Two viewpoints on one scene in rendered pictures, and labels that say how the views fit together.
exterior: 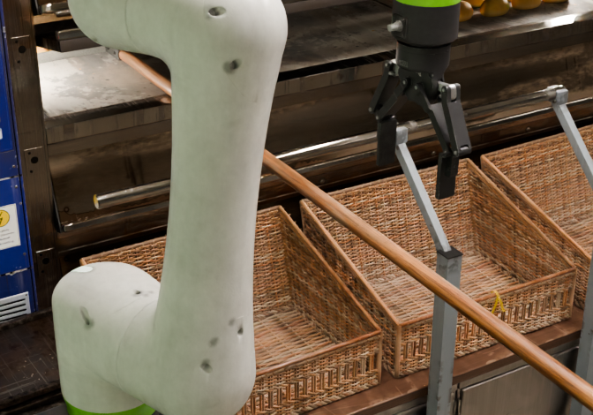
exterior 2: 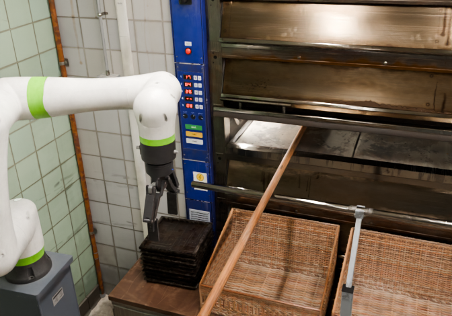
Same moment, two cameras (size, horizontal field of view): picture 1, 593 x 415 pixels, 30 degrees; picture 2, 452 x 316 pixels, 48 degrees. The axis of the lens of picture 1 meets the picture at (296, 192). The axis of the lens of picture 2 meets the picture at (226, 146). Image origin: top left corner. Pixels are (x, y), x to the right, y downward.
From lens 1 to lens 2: 1.51 m
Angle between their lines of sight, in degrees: 46
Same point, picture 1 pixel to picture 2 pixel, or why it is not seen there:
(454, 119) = (146, 203)
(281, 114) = (351, 179)
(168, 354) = not seen: outside the picture
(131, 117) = (264, 154)
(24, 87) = (217, 126)
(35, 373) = (171, 244)
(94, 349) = not seen: outside the picture
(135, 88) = (284, 142)
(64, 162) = (235, 164)
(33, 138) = (219, 148)
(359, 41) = (427, 156)
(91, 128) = (245, 153)
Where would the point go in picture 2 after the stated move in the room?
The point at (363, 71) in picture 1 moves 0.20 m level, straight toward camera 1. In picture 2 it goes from (403, 173) to (374, 187)
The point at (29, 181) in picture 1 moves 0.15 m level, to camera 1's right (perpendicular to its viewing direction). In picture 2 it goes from (216, 166) to (236, 177)
